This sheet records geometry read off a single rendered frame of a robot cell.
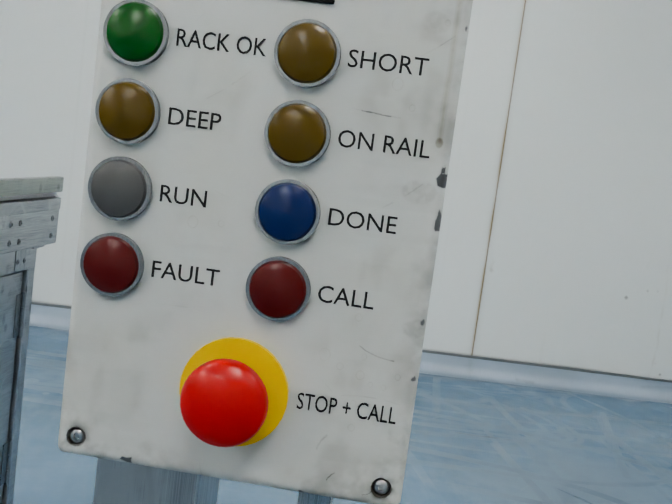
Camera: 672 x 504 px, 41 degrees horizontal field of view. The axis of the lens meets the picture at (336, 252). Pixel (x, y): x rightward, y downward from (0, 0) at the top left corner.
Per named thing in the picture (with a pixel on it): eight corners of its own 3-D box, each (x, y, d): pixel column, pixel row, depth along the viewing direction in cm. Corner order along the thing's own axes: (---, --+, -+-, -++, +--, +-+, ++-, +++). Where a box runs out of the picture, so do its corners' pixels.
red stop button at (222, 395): (258, 459, 40) (269, 371, 39) (170, 444, 40) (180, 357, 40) (276, 429, 44) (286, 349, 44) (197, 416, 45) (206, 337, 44)
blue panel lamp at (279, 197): (311, 247, 41) (319, 186, 41) (252, 238, 41) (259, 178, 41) (314, 245, 42) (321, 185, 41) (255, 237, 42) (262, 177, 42)
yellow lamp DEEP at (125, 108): (149, 144, 41) (156, 83, 41) (91, 136, 42) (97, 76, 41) (155, 145, 42) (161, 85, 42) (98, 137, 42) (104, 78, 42)
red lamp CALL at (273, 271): (301, 324, 41) (309, 265, 41) (242, 315, 42) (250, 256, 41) (304, 321, 42) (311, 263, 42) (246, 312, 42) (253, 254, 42)
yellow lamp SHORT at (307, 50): (332, 87, 40) (340, 24, 40) (271, 79, 40) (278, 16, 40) (334, 88, 41) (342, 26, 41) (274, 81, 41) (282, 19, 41)
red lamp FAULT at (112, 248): (133, 299, 42) (139, 240, 42) (76, 290, 42) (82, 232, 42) (138, 296, 43) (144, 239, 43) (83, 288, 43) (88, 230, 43)
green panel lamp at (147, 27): (158, 65, 41) (164, 3, 41) (99, 57, 41) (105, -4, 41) (163, 67, 42) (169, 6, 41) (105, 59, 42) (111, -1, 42)
